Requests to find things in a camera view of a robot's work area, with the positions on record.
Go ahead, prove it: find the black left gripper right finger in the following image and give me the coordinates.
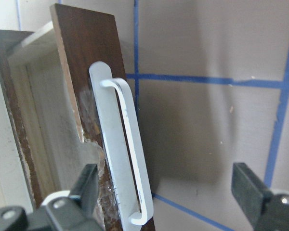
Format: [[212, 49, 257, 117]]
[[231, 162, 289, 231]]

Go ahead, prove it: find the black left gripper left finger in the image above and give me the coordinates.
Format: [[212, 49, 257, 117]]
[[0, 164, 102, 231]]

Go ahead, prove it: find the dark wooden drawer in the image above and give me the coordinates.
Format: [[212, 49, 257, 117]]
[[0, 3, 157, 231]]

